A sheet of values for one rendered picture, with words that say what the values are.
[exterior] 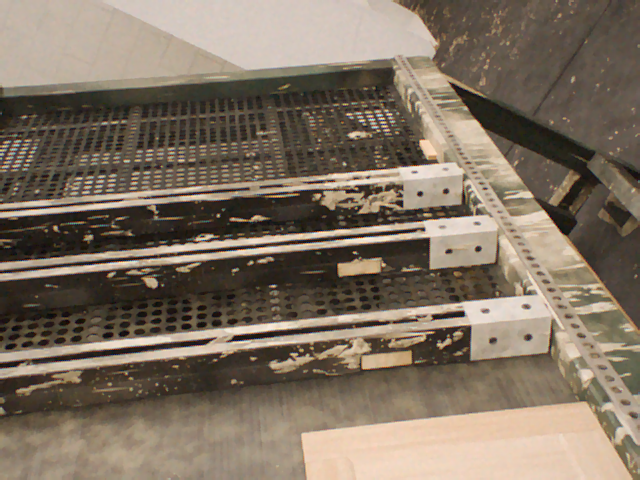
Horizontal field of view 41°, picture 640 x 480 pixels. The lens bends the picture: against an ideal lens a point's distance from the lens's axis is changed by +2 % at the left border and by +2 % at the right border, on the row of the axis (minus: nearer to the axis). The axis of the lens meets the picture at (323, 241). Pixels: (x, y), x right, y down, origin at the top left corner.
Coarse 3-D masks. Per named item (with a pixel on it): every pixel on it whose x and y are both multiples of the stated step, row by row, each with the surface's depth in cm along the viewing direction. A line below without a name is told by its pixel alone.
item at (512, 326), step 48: (192, 336) 131; (240, 336) 131; (288, 336) 130; (336, 336) 129; (384, 336) 130; (432, 336) 131; (480, 336) 132; (528, 336) 133; (0, 384) 126; (48, 384) 127; (96, 384) 128; (144, 384) 129; (192, 384) 130; (240, 384) 131
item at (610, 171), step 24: (480, 96) 254; (480, 120) 262; (504, 120) 265; (528, 120) 262; (528, 144) 267; (552, 144) 271; (576, 144) 271; (576, 168) 272; (600, 168) 263; (624, 168) 278; (576, 192) 281; (624, 192) 249; (360, 216) 267; (552, 216) 257
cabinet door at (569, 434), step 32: (480, 416) 121; (512, 416) 120; (544, 416) 120; (576, 416) 120; (320, 448) 116; (352, 448) 116; (384, 448) 116; (416, 448) 116; (448, 448) 116; (480, 448) 116; (512, 448) 115; (544, 448) 115; (576, 448) 115; (608, 448) 114
